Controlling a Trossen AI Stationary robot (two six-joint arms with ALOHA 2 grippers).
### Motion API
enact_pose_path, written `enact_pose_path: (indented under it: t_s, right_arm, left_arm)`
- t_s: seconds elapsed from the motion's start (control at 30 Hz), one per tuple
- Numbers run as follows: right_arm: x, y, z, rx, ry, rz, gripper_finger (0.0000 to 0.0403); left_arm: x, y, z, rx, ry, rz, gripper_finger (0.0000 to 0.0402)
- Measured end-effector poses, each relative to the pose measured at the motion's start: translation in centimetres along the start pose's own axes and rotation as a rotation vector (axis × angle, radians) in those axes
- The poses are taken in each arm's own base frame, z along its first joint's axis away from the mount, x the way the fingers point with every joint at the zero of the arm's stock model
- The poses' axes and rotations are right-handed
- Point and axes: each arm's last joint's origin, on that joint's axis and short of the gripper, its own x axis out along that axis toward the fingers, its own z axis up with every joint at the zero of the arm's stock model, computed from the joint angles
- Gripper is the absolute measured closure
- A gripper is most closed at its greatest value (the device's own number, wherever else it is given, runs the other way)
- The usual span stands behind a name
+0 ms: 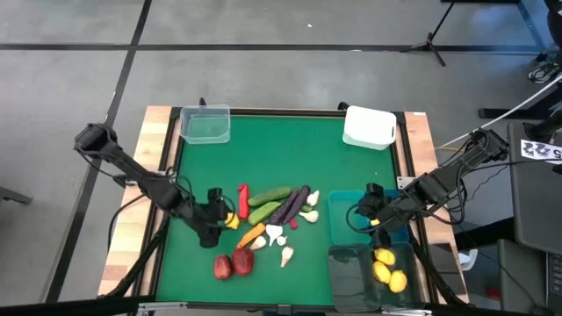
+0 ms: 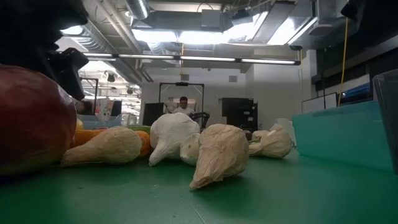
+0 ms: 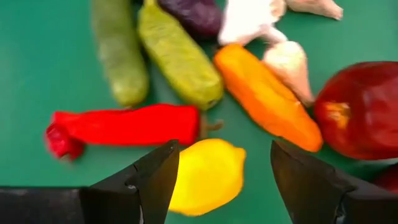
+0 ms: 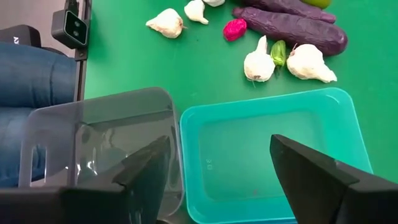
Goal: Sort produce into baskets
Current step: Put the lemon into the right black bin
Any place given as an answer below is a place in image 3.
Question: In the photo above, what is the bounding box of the orange carrot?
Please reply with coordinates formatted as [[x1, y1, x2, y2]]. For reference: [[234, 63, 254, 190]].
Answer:
[[213, 43, 324, 153]]

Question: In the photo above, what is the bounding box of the large white garlic bulb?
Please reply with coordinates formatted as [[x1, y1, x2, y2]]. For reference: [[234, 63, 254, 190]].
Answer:
[[217, 0, 289, 47]]

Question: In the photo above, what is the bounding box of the slender purple eggplant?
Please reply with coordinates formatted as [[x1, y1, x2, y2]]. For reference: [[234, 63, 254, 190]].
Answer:
[[157, 0, 223, 40]]

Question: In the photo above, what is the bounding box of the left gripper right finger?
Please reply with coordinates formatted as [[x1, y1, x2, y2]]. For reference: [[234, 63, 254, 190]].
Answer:
[[270, 139, 398, 224]]

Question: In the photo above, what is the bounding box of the short light green cucumber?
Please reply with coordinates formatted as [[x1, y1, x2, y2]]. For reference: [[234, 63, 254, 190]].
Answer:
[[137, 0, 224, 111]]

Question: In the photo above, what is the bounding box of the yellow lemon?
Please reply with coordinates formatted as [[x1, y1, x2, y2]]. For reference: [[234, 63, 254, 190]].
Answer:
[[169, 138, 248, 217]]

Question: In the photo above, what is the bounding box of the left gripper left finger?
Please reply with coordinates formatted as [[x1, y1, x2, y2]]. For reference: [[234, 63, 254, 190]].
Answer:
[[0, 139, 180, 224]]

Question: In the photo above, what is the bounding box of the red object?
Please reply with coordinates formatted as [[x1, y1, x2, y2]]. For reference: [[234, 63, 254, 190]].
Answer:
[[373, 163, 398, 194]]

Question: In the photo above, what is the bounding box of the green table mat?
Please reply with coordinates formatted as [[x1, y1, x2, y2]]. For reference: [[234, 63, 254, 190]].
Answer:
[[0, 0, 398, 224]]

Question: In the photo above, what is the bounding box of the long dark green cucumber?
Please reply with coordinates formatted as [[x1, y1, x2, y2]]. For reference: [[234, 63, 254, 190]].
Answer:
[[91, 0, 150, 109]]

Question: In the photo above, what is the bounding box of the dark red apple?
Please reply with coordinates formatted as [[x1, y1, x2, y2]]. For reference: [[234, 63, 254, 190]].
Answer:
[[313, 60, 398, 161]]

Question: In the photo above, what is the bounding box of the beige plush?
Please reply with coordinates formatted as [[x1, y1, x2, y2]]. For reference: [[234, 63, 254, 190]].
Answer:
[[262, 40, 315, 108]]

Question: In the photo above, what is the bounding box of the long red chili pepper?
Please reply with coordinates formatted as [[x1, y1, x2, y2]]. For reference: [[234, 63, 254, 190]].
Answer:
[[51, 103, 224, 147]]

